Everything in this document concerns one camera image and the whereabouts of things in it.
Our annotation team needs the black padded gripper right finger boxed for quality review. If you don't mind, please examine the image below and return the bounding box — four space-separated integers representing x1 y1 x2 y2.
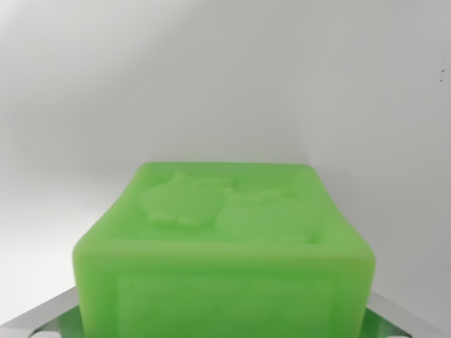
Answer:
364 294 451 338

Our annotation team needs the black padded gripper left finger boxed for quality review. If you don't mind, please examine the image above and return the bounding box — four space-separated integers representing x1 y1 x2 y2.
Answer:
0 284 84 338

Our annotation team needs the green rubber cube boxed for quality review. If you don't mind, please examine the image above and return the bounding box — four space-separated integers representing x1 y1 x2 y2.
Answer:
71 161 376 338

